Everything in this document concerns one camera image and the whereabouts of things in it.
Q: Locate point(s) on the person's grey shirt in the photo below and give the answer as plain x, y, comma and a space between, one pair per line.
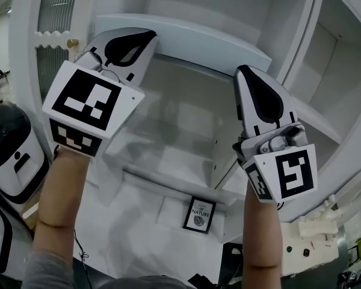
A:
48, 272

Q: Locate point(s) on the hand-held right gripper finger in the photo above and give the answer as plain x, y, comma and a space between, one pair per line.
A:
276, 98
246, 107

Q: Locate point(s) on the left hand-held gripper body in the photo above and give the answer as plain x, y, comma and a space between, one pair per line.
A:
87, 107

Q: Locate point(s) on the person's left forearm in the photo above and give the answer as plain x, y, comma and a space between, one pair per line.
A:
63, 197

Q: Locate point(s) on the gold cabinet knob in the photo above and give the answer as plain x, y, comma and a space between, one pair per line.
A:
72, 43

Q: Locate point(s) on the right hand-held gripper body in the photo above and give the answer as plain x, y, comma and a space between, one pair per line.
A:
291, 173

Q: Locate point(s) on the black framed picture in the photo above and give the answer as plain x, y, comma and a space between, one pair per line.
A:
199, 215

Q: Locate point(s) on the brown cardboard box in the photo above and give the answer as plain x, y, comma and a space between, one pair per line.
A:
31, 215

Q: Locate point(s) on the white ornate vanity table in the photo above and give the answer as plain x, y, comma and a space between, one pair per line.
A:
313, 242

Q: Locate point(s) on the person's right forearm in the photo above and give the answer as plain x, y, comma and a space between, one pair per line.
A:
261, 236

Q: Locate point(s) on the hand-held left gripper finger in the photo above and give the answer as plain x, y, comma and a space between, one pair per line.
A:
138, 71
100, 41

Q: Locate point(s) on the white shelving unit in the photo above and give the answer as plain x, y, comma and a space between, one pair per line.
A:
319, 71

